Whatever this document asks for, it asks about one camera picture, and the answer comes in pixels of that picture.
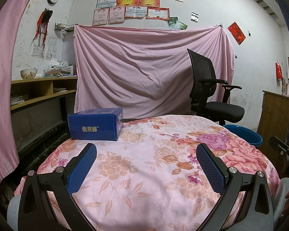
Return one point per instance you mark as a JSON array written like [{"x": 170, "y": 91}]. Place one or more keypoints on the paper wall calendar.
[{"x": 50, "y": 48}]

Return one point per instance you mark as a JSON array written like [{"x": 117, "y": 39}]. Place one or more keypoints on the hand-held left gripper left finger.
[{"x": 83, "y": 166}]

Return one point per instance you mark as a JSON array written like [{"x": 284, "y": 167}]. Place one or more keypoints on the black wall hook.
[{"x": 249, "y": 34}]

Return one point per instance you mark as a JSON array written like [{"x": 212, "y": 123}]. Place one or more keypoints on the red hanging ornament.
[{"x": 279, "y": 71}]

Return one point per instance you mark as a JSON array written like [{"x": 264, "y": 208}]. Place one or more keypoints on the black and white photo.
[{"x": 194, "y": 16}]

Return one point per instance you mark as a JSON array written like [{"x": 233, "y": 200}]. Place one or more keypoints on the pink curtain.
[{"x": 2, "y": 89}]

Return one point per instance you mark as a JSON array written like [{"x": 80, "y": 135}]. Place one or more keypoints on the pile of papers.
[{"x": 59, "y": 71}]

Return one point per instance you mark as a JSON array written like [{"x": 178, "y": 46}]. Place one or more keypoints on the black mesh office chair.
[{"x": 221, "y": 112}]

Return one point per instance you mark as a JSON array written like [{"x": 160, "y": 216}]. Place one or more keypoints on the person's right leg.
[{"x": 279, "y": 192}]

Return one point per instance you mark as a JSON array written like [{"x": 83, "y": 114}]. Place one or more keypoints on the stack of books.
[{"x": 16, "y": 100}]

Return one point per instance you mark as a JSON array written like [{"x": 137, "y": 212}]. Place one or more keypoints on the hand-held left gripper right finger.
[{"x": 209, "y": 169}]

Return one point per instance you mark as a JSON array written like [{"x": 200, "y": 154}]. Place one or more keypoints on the red tassel wall ornament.
[{"x": 43, "y": 21}]

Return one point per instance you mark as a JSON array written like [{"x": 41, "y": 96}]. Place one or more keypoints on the blue plastic basin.
[{"x": 250, "y": 136}]

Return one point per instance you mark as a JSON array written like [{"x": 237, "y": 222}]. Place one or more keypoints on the group of wall certificates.
[{"x": 134, "y": 3}]

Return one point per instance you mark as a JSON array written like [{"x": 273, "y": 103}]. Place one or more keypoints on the floral pink blanket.
[{"x": 147, "y": 173}]

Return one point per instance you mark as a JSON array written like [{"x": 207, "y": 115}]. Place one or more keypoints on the hanging pink bed sheet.
[{"x": 134, "y": 72}]

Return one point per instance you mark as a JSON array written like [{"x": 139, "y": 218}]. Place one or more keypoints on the green landscape photo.
[
  {"x": 171, "y": 21},
  {"x": 181, "y": 25}
]

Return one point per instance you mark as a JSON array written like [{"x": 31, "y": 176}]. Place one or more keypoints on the wooden cabinet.
[{"x": 274, "y": 115}]

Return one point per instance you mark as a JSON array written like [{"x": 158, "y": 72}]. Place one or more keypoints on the red paper wall decoration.
[{"x": 236, "y": 33}]

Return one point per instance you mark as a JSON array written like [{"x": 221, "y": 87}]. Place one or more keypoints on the white patterned bowl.
[{"x": 29, "y": 74}]

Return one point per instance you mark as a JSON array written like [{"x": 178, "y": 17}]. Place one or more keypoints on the blue cardboard box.
[{"x": 94, "y": 127}]

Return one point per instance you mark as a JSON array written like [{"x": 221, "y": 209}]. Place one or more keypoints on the flat papers in shelf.
[{"x": 60, "y": 89}]

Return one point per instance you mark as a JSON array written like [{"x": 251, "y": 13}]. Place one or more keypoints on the wooden shelf desk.
[{"x": 43, "y": 80}]

